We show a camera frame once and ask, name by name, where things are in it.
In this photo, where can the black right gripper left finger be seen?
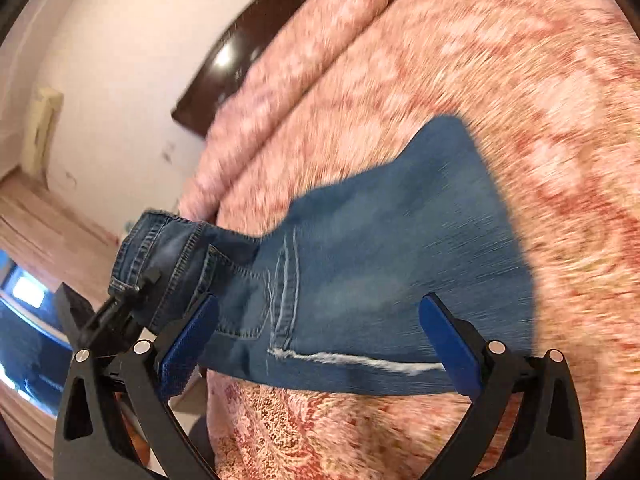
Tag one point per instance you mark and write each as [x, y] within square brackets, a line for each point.
[91, 440]

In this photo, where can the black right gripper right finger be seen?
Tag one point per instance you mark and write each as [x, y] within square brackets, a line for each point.
[547, 440]

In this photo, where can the blue denim jeans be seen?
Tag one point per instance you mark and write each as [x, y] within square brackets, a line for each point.
[328, 300]

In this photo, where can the window with blue light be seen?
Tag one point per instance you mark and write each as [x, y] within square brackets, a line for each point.
[34, 352]

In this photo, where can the beige curtain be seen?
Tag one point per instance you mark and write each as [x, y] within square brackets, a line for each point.
[42, 114]

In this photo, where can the dark wooden headboard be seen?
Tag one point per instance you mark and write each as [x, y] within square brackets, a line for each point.
[228, 61]

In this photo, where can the pink floral duvet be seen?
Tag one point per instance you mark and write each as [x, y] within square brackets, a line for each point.
[306, 46]

